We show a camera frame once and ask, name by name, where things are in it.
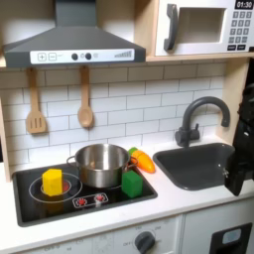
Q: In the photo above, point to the orange toy carrot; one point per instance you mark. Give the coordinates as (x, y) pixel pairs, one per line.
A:
(145, 162)

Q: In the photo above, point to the green block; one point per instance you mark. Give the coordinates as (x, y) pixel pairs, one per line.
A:
(131, 185)

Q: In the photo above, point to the steel pot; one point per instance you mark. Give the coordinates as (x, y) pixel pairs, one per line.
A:
(99, 173)

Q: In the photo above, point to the dark grey sink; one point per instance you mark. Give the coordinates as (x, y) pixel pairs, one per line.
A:
(195, 165)

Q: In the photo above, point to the dark grey tap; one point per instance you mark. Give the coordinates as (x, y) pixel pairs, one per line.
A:
(190, 114)

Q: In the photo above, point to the grey oven knob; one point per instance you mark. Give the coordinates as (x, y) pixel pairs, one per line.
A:
(144, 242)

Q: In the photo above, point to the light wood shelf board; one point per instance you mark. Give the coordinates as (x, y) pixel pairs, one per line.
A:
(198, 57)

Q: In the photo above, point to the white toy microwave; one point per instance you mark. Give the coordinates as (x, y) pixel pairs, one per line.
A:
(198, 48)

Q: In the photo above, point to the wooden spoon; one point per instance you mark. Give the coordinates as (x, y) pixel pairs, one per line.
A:
(85, 115)

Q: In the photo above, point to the yellow block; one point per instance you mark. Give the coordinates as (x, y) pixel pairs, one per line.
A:
(52, 182)

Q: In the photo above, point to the black toy stove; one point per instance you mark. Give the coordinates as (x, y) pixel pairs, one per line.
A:
(33, 208)

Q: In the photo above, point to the wooden slotted spatula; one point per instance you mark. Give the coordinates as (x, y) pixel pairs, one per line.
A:
(35, 122)

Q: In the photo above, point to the grey range hood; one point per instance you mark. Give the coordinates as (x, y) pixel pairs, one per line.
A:
(76, 39)

